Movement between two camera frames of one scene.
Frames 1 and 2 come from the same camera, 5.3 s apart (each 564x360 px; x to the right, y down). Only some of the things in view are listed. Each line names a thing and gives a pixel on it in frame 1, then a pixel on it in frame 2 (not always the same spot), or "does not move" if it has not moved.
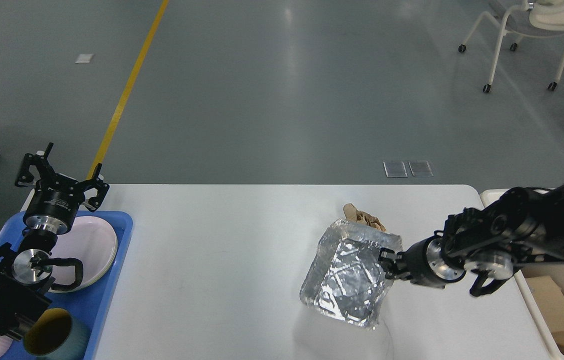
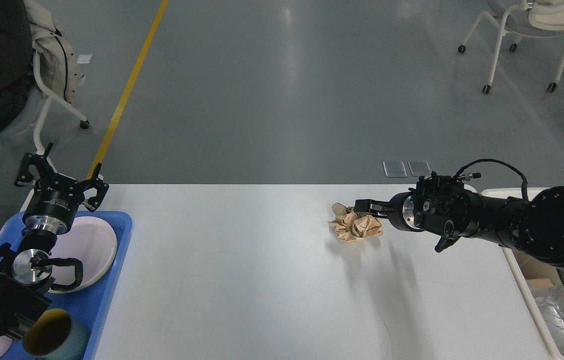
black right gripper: x=425 y=264 to x=401 y=212
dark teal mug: x=53 y=334 does not move
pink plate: x=93 y=241 does not move
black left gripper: x=57 y=198 does not move
